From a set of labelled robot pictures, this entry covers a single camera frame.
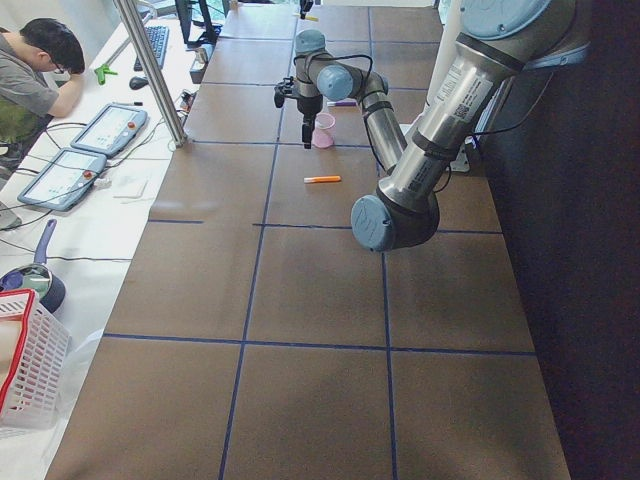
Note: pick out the white plastic basket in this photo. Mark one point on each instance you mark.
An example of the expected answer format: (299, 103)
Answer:
(33, 350)

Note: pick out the aluminium frame post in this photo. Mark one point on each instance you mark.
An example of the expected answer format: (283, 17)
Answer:
(129, 16)

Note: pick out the teach pendant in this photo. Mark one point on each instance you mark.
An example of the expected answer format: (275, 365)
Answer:
(64, 181)
(111, 130)

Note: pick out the yellow highlighter pen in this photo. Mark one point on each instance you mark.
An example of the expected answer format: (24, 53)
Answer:
(307, 17)

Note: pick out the black computer mouse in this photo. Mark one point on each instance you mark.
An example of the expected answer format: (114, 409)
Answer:
(136, 83)

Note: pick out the seated person grey shirt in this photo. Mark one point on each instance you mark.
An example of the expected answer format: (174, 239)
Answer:
(42, 67)

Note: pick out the upper teach pendant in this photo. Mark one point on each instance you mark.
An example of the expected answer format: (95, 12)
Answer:
(111, 130)

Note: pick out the black monitor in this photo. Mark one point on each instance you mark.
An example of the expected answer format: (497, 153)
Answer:
(197, 26)

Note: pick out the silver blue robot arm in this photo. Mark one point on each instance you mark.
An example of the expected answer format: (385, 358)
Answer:
(305, 6)
(497, 41)

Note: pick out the green plastic clamp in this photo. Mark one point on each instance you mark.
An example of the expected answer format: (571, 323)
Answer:
(102, 72)

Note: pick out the blue saucepan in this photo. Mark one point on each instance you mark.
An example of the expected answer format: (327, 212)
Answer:
(37, 276)

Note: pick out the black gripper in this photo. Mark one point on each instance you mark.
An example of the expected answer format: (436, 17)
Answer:
(308, 105)

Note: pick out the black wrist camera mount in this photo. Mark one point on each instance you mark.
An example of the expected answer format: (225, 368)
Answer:
(286, 89)

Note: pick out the lower teach pendant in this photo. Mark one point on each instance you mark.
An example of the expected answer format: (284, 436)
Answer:
(64, 181)

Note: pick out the black keyboard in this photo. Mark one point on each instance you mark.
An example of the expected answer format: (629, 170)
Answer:
(158, 36)

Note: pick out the orange highlighter pen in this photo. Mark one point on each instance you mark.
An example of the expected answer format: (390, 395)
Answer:
(322, 179)

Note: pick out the pink mesh pen holder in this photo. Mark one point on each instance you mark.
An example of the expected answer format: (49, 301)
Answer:
(322, 136)

